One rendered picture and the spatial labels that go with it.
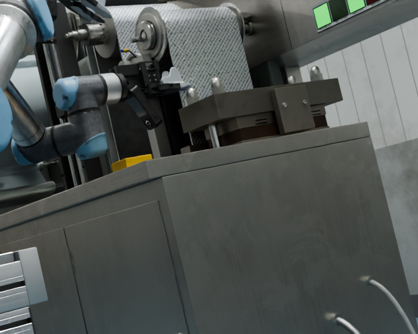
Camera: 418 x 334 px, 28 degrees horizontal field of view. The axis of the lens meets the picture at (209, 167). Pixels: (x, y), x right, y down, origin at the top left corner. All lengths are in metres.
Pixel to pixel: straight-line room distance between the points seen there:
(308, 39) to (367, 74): 2.27
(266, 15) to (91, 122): 0.65
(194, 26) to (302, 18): 0.28
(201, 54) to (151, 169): 0.54
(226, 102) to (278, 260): 0.39
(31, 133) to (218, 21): 0.63
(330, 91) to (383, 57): 2.24
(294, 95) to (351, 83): 2.50
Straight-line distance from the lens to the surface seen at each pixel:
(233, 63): 2.24
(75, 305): 2.23
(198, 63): 2.17
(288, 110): 2.02
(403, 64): 4.30
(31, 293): 1.38
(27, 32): 1.61
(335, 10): 2.12
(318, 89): 2.13
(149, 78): 2.06
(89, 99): 1.95
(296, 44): 2.24
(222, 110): 1.93
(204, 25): 2.22
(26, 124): 1.91
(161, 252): 1.79
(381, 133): 4.44
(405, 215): 4.41
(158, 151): 2.15
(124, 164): 1.85
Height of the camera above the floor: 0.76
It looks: 3 degrees up
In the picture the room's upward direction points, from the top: 13 degrees counter-clockwise
